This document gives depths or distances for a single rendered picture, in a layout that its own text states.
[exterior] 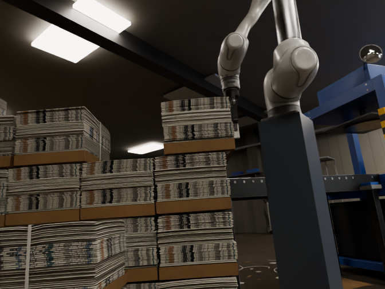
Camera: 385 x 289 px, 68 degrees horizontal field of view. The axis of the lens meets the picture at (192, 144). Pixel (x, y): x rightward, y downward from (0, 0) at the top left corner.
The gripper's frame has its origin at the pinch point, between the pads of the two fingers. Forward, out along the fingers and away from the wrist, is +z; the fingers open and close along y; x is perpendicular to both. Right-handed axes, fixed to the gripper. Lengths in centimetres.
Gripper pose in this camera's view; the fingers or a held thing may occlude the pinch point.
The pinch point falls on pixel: (235, 131)
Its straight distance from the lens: 135.3
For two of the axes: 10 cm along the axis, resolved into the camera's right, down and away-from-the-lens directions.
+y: -0.4, -2.4, -9.7
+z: 0.7, 9.7, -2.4
